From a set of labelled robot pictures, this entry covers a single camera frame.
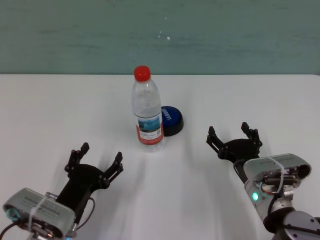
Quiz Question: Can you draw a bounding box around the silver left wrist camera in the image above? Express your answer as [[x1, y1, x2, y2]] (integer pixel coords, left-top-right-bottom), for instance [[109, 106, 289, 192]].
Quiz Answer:
[[2, 187, 77, 239]]

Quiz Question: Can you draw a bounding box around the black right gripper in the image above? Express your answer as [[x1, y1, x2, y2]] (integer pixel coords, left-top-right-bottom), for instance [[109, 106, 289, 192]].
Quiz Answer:
[[206, 121, 263, 181]]

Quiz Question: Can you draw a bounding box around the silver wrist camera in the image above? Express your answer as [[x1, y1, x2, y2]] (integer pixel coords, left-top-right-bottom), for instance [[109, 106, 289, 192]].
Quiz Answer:
[[243, 152, 313, 189], [2, 187, 77, 239]]

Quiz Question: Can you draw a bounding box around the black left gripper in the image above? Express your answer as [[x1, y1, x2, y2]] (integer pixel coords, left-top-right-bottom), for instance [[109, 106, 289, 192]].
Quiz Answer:
[[56, 142, 124, 226]]

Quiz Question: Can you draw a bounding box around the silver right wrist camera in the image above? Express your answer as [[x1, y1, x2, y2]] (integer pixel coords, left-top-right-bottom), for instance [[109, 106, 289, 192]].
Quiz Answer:
[[243, 152, 313, 189]]

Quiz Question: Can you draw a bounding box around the thin black cable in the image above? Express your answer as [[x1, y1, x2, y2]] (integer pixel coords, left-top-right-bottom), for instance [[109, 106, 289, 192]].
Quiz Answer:
[[74, 196, 97, 233]]

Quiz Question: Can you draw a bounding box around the white zip tie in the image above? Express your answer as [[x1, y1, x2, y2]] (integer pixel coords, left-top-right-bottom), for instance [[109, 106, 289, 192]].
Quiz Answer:
[[265, 156, 289, 194], [27, 195, 50, 231]]

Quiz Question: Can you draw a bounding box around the blue push button black base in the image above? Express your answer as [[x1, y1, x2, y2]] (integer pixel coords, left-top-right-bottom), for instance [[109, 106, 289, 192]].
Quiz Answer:
[[160, 105, 185, 137]]

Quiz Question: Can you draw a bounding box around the clear water bottle red cap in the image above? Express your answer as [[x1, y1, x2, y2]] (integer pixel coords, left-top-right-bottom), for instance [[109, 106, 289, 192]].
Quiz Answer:
[[131, 65, 165, 154]]

